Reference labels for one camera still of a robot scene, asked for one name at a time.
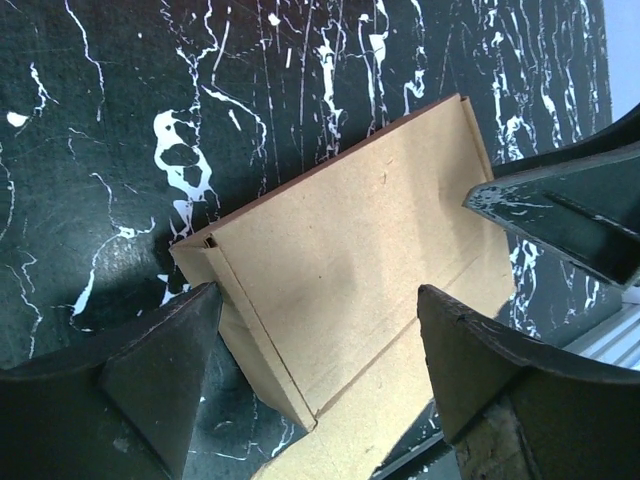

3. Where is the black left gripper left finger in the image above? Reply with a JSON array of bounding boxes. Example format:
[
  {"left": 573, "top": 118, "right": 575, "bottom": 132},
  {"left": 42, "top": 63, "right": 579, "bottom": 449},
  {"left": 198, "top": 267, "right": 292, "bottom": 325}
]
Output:
[{"left": 1, "top": 283, "right": 222, "bottom": 479}]

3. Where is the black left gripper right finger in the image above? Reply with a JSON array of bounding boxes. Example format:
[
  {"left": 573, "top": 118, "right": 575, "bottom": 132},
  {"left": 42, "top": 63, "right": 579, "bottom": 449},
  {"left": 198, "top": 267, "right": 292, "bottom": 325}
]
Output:
[{"left": 417, "top": 285, "right": 639, "bottom": 479}]

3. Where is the brown cardboard box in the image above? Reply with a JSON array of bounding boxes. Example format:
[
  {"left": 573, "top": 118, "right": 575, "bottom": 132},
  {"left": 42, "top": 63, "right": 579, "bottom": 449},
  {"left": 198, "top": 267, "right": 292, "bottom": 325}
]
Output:
[{"left": 171, "top": 95, "right": 514, "bottom": 479}]

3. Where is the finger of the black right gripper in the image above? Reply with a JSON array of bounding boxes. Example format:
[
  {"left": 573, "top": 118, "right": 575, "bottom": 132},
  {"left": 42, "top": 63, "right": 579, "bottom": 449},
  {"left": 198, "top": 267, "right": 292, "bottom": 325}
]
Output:
[{"left": 462, "top": 102, "right": 640, "bottom": 289}]

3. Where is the aluminium frame rail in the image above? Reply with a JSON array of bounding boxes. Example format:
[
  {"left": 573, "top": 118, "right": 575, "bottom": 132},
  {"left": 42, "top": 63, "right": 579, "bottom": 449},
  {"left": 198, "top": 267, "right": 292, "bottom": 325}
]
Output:
[{"left": 564, "top": 287, "right": 640, "bottom": 371}]

